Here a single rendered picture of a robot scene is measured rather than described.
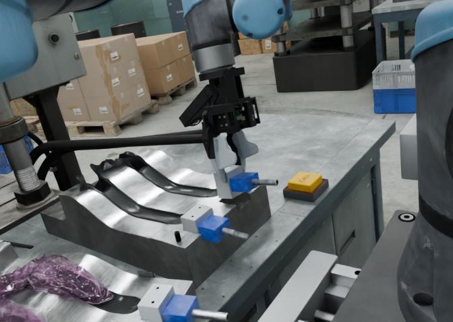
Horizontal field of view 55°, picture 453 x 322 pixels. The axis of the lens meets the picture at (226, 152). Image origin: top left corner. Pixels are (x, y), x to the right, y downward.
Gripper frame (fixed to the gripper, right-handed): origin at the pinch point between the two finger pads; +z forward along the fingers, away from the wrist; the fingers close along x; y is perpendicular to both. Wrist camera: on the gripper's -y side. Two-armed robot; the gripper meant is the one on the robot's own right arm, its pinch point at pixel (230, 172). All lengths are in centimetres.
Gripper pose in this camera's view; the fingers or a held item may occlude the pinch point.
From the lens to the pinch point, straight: 87.4
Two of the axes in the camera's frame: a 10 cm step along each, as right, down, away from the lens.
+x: 6.2, -2.7, 7.3
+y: 7.5, -0.4, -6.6
